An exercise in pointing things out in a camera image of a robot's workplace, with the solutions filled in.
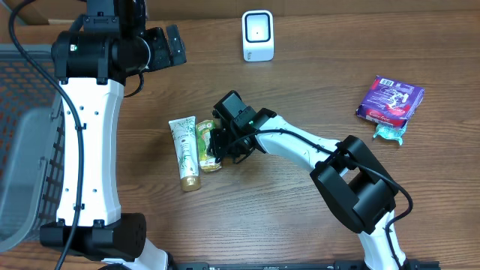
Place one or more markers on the white cosmetic tube gold cap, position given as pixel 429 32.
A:
pixel 184 137

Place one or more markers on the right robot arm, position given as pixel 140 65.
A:
pixel 353 183

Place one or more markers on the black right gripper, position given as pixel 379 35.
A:
pixel 223 148

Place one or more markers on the teal packet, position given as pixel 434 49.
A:
pixel 390 133

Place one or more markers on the green yellow sachet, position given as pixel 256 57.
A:
pixel 207 161

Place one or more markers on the white barcode scanner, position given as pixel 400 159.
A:
pixel 258 39

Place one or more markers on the black rail at table edge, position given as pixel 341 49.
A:
pixel 338 265

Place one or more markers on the grey plastic basket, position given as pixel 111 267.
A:
pixel 32 155

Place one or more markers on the purple snack packet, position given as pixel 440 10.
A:
pixel 390 102

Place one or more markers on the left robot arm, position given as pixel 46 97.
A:
pixel 92 62

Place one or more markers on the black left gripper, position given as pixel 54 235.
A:
pixel 155 37

